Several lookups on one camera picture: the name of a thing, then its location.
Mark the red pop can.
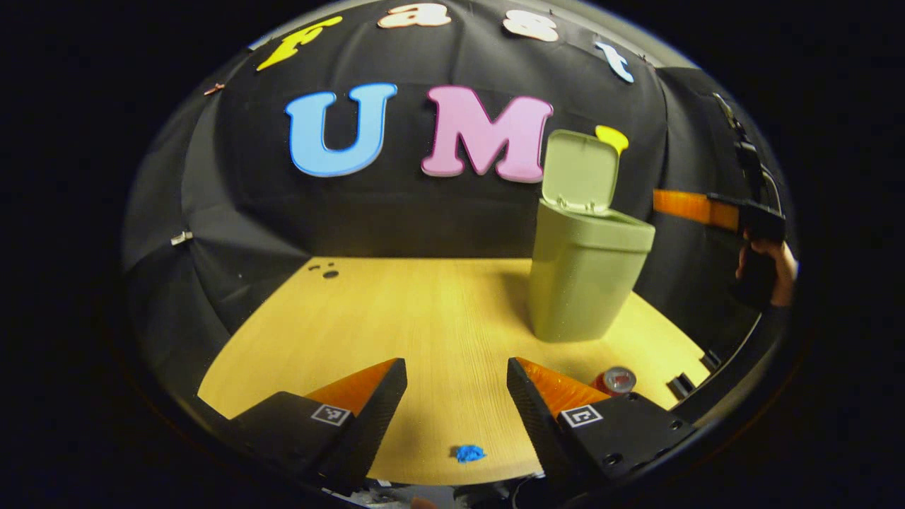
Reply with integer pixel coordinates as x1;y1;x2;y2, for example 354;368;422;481
592;366;637;397

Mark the black backdrop cloth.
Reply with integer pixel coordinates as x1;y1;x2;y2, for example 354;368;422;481
124;0;796;418

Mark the green desktop garbage bin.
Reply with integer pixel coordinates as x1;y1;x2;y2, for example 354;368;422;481
528;129;656;344

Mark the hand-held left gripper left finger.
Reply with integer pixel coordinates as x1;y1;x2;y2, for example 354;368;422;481
230;358;409;496

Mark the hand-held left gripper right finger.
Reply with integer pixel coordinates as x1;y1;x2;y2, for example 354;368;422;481
506;357;697;496

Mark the thin gripper cable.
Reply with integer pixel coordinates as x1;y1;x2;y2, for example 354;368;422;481
713;92;782;213

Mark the wooden desktop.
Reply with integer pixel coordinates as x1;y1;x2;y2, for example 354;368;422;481
198;257;711;487

